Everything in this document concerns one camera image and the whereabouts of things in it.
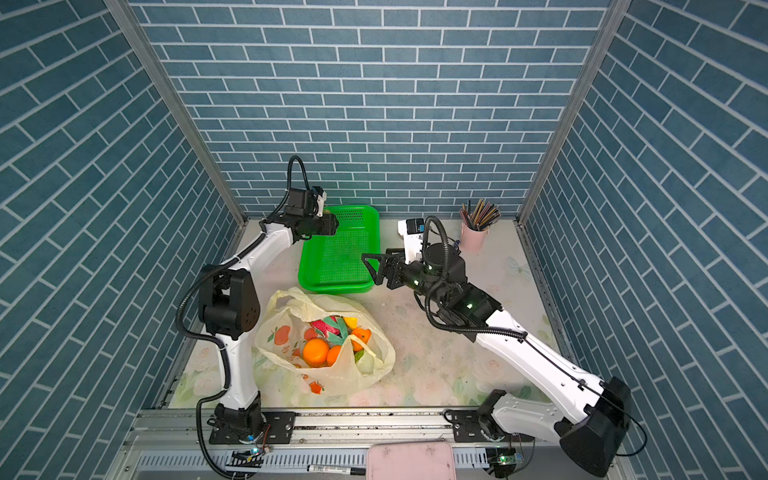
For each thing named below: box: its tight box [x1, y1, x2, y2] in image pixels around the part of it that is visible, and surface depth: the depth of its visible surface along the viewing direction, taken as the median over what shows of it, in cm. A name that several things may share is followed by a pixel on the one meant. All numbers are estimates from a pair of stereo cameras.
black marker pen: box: [307, 464, 367, 476], surface depth 69 cm
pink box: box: [367, 441, 457, 480], surface depth 69 cm
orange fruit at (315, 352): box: [303, 338, 329, 368], surface depth 84 cm
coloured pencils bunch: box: [459, 198, 502, 231], surface depth 107 cm
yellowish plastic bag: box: [253, 287, 396, 397], surface depth 77 cm
